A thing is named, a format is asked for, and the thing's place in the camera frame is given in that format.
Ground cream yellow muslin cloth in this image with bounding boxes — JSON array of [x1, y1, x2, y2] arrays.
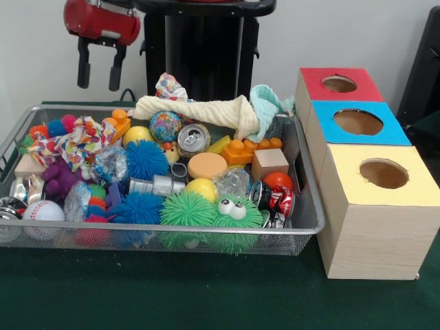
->
[[133, 95, 261, 142]]

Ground blue globe ball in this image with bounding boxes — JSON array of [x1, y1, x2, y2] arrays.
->
[[149, 111, 183, 143]]

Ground mint green muslin cloth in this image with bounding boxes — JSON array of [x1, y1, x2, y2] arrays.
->
[[248, 85, 296, 144]]

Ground shallow clear mesh bin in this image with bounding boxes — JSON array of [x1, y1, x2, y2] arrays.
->
[[0, 104, 325, 256]]

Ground black upright panel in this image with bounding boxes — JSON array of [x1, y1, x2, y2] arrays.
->
[[397, 7, 440, 129]]

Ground crushed red soda can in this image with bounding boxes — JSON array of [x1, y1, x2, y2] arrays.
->
[[249, 181, 297, 221]]

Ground round orange disc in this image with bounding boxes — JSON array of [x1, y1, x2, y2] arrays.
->
[[187, 152, 229, 181]]

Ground small wooden cube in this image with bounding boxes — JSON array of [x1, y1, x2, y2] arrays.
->
[[252, 148, 290, 182]]

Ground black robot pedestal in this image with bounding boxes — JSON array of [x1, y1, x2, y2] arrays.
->
[[133, 0, 277, 104]]

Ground wooden box with three holes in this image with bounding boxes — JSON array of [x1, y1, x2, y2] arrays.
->
[[293, 67, 440, 281]]

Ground blue spiky ball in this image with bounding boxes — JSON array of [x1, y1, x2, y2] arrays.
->
[[110, 190, 166, 226], [126, 140, 170, 182]]

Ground orange toy building blocks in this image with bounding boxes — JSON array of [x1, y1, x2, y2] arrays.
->
[[221, 137, 284, 166]]

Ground silver drink can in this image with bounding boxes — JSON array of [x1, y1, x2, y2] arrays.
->
[[177, 124, 212, 158]]

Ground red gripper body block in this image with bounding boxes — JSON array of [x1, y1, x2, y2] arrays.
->
[[64, 0, 142, 47]]

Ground black cable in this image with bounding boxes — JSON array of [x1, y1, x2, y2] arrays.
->
[[120, 87, 138, 104]]

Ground dark green table cloth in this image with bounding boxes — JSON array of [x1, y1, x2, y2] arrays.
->
[[0, 102, 440, 330]]

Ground green spiky ball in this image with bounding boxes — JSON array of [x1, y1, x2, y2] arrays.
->
[[160, 190, 218, 230]]

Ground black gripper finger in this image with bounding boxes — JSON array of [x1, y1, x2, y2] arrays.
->
[[108, 44, 127, 93], [76, 37, 92, 89]]

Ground green furry googly-eyed toy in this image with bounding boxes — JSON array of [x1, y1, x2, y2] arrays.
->
[[210, 196, 265, 256]]

